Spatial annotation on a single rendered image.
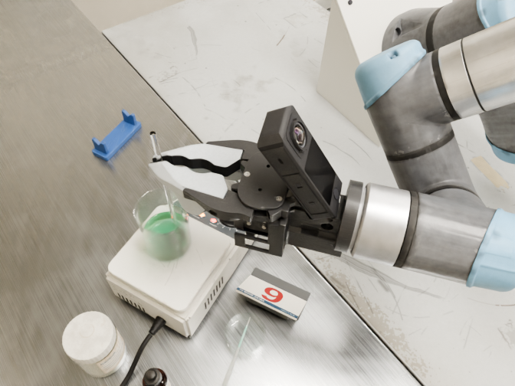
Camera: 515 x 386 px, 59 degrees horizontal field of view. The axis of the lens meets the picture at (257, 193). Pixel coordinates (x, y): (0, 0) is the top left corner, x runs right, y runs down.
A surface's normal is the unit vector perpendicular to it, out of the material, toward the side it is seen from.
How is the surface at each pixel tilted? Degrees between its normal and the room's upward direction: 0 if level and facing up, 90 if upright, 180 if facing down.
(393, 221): 26
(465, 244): 38
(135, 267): 0
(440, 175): 50
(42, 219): 0
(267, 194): 1
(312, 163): 57
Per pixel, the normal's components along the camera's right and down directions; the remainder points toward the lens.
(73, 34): 0.03, -0.59
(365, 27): 0.41, 0.03
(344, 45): -0.82, 0.44
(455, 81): -0.55, 0.19
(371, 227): -0.18, 0.11
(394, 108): -0.46, 0.42
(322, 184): 0.83, -0.15
